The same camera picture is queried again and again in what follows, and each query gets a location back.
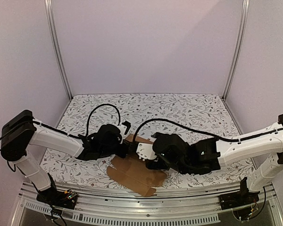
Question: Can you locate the brown cardboard box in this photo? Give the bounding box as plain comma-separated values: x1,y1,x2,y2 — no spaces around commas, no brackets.
107,134,167,197

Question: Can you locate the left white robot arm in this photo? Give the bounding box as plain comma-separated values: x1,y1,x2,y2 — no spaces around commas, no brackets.
0,110,131,204

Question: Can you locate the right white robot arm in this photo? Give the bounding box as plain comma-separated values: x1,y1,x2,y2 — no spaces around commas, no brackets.
136,114,283,205

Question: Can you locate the floral patterned table mat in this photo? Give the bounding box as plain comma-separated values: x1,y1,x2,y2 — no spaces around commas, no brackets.
41,94,239,189

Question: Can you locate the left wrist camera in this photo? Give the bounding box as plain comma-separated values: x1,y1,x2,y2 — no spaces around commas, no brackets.
118,121,131,143

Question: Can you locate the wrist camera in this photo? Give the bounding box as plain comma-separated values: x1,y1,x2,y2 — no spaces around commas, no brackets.
118,121,131,143
136,143,157,161

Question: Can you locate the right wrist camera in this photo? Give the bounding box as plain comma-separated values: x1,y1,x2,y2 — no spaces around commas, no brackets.
136,143,157,161

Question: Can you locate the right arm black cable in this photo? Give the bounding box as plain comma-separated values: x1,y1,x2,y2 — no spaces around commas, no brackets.
129,118,281,153

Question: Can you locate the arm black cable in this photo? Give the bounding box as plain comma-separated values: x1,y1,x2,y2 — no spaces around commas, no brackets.
129,118,281,153
85,103,122,139

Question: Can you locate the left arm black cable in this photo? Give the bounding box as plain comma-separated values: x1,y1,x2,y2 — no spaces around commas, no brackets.
85,103,122,139

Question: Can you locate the aluminium front rail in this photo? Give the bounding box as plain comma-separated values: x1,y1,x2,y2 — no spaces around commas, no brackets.
10,182,283,226

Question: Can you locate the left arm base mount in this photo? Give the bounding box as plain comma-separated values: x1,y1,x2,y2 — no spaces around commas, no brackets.
36,175,78,210

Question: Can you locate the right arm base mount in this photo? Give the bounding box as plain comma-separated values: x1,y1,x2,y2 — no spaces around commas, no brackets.
218,177,260,210

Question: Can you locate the left aluminium frame post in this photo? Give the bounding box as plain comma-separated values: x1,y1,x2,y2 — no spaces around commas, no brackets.
44,0,73,100

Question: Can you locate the aluminium frame post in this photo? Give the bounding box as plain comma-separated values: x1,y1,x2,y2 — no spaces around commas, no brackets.
44,0,73,100
222,0,250,102

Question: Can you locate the right aluminium frame post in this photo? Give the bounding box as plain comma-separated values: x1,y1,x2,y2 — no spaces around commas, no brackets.
222,0,250,102

